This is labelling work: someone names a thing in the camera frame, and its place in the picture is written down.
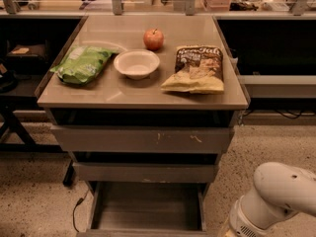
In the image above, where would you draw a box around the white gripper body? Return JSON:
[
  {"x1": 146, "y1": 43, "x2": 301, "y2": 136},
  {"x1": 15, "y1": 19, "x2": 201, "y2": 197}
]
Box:
[{"x1": 217, "y1": 198, "x2": 273, "y2": 237}]

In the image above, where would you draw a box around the grey bottom drawer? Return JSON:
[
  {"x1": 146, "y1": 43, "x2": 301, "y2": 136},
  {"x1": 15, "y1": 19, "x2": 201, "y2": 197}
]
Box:
[{"x1": 76, "y1": 182, "x2": 208, "y2": 237}]

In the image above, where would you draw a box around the grey drawer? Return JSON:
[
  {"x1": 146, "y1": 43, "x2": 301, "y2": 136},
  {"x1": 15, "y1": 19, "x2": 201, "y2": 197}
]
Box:
[
  {"x1": 73, "y1": 163, "x2": 218, "y2": 183},
  {"x1": 51, "y1": 125, "x2": 234, "y2": 154},
  {"x1": 76, "y1": 182, "x2": 208, "y2": 237}
]

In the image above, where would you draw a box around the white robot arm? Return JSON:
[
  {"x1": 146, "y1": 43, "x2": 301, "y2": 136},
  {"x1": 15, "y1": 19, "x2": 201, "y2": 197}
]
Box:
[{"x1": 217, "y1": 162, "x2": 316, "y2": 237}]

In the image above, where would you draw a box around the grey drawer cabinet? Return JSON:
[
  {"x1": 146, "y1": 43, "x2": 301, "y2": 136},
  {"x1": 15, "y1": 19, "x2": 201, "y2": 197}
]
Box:
[{"x1": 34, "y1": 14, "x2": 251, "y2": 196}]

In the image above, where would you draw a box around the grey middle drawer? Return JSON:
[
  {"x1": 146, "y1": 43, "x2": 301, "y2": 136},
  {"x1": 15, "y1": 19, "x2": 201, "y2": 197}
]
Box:
[{"x1": 73, "y1": 163, "x2": 218, "y2": 183}]

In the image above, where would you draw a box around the grey top drawer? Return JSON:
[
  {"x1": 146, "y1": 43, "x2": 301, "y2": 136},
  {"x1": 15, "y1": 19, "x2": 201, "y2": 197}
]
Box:
[{"x1": 51, "y1": 125, "x2": 234, "y2": 154}]

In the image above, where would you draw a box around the brown yellow chip bag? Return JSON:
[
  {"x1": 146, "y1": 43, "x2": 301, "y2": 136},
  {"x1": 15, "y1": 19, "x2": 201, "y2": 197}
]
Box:
[{"x1": 161, "y1": 45, "x2": 224, "y2": 94}]

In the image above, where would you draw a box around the white bowl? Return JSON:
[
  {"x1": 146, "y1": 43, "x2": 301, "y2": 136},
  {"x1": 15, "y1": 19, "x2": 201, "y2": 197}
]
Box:
[{"x1": 114, "y1": 49, "x2": 160, "y2": 80}]

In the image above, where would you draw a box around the red apple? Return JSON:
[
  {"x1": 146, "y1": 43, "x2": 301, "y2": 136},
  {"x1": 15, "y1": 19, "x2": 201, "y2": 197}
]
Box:
[{"x1": 143, "y1": 29, "x2": 164, "y2": 51}]

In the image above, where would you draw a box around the green chip bag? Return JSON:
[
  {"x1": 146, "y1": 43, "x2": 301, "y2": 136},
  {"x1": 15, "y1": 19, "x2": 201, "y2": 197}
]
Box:
[{"x1": 50, "y1": 45, "x2": 117, "y2": 85}]

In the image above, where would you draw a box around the dark box under bench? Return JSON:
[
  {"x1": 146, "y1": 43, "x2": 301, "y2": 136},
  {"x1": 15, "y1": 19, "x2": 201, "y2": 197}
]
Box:
[{"x1": 6, "y1": 44, "x2": 47, "y2": 61}]

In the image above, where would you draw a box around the black floor cable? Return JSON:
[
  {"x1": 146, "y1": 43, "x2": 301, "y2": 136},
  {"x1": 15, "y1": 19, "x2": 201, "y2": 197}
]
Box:
[{"x1": 71, "y1": 189, "x2": 91, "y2": 233}]

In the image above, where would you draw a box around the black table frame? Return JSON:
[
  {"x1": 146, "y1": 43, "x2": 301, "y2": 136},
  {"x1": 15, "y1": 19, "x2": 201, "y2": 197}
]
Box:
[{"x1": 0, "y1": 99, "x2": 77, "y2": 187}]

